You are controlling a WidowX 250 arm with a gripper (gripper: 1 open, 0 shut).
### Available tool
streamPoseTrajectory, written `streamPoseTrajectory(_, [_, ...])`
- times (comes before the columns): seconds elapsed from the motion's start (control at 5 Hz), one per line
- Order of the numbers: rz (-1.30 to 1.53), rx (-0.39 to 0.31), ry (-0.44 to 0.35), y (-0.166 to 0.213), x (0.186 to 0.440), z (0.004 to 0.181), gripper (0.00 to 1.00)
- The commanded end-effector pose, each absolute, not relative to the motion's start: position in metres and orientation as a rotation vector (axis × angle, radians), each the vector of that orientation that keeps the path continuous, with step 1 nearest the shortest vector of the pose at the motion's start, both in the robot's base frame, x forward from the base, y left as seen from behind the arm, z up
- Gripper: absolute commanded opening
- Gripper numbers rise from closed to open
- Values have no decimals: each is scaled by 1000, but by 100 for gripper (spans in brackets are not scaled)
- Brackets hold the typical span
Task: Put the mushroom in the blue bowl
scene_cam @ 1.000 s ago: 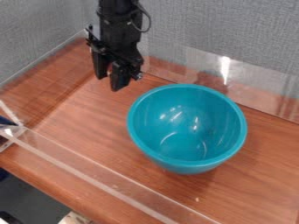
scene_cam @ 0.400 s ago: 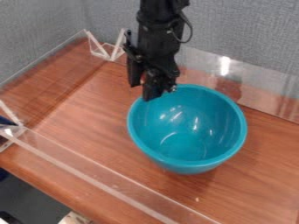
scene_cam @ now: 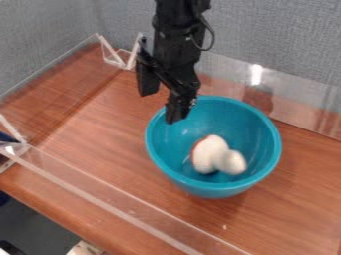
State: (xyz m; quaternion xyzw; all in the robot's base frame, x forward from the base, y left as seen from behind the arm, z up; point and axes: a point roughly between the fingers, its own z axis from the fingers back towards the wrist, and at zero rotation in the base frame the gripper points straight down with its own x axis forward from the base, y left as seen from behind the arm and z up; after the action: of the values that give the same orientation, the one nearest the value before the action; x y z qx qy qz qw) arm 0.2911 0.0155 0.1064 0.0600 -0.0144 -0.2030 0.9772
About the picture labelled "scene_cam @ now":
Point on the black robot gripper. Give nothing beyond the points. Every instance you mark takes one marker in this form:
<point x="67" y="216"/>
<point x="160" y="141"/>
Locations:
<point x="180" y="26"/>

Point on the red and white toy mushroom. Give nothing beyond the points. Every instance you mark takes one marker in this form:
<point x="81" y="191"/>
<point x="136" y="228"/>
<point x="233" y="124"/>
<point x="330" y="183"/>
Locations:
<point x="211" y="156"/>

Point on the blue plastic bowl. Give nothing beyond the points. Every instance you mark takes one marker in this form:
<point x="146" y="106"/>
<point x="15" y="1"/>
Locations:
<point x="247" y="129"/>

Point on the clear acrylic back barrier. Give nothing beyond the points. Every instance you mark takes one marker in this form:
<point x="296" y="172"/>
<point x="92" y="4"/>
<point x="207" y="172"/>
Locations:
<point x="297" y="101"/>

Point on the clear acrylic barrier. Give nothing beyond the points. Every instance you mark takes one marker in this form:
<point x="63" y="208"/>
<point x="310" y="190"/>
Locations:
<point x="297" y="101"/>
<point x="106" y="215"/>
<point x="9" y="89"/>

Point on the clear acrylic left barrier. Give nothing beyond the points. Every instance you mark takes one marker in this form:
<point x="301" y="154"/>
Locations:
<point x="9" y="89"/>

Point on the clear acrylic front barrier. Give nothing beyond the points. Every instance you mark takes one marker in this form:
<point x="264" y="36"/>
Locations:
<point x="106" y="215"/>

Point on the clear acrylic corner bracket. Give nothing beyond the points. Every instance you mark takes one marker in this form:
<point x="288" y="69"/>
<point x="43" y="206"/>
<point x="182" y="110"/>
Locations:
<point x="120" y="57"/>

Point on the clear acrylic left bracket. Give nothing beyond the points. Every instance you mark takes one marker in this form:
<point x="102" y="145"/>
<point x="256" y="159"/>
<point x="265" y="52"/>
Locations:
<point x="11" y="139"/>

